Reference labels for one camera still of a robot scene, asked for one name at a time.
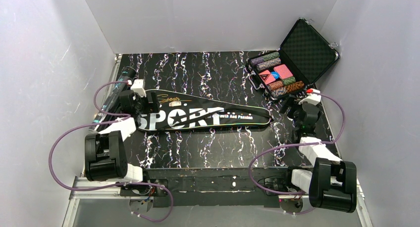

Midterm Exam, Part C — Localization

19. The black poker chip case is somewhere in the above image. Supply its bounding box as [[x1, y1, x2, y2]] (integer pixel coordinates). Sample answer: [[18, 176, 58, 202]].
[[246, 18, 340, 100]]

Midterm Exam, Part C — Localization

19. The black racket bag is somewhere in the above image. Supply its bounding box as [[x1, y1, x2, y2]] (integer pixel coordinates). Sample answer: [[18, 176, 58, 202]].
[[135, 89, 272, 131]]

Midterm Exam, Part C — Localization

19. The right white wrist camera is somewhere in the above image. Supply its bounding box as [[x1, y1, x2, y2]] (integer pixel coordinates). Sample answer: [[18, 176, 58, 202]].
[[298, 89, 321, 106]]

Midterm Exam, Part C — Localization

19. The black shuttlecock tube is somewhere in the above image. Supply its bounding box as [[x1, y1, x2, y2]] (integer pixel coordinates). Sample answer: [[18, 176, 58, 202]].
[[90, 66, 137, 132]]

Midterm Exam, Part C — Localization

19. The aluminium rail frame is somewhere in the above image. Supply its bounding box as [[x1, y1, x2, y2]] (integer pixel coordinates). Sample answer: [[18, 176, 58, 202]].
[[62, 55, 373, 227]]

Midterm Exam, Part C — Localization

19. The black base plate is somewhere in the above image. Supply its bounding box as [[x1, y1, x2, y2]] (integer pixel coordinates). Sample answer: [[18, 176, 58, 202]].
[[119, 167, 315, 209]]

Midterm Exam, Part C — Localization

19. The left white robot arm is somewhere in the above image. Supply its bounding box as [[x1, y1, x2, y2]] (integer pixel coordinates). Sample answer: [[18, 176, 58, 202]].
[[85, 90, 159, 182]]

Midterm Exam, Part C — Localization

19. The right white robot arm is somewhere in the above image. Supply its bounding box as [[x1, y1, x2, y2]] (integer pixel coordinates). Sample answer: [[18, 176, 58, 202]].
[[281, 95, 357, 213]]

